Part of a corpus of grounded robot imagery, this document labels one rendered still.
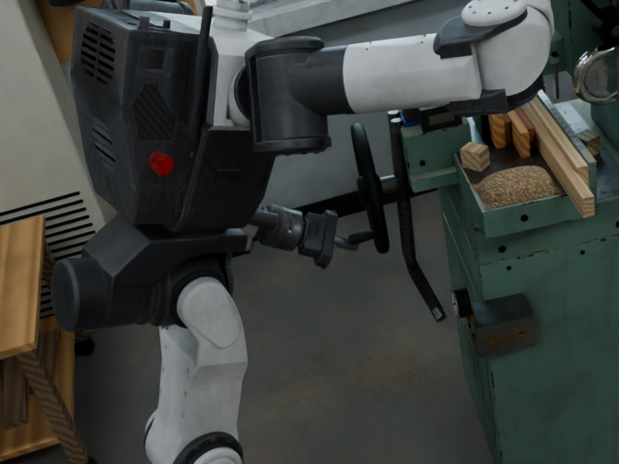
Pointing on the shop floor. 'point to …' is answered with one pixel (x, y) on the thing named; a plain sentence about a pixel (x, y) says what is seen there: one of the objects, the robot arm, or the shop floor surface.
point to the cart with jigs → (35, 352)
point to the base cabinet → (545, 351)
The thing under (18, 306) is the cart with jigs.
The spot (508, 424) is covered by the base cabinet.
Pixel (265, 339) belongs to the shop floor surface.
